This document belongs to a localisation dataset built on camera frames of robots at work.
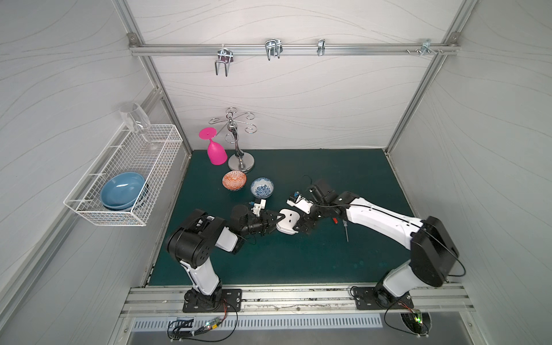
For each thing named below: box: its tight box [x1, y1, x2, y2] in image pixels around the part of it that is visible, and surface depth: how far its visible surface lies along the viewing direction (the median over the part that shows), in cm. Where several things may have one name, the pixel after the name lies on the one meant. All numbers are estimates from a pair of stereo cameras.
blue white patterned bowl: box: [250, 176, 274, 199], surface depth 103 cm
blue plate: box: [100, 171, 146, 210], surface depth 62 cm
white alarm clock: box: [276, 208, 300, 236], surface depth 84 cm
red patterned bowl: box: [221, 170, 248, 192], surface depth 107 cm
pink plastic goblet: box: [198, 126, 228, 167], surface depth 97 cm
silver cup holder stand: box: [208, 107, 258, 174], surface depth 100 cm
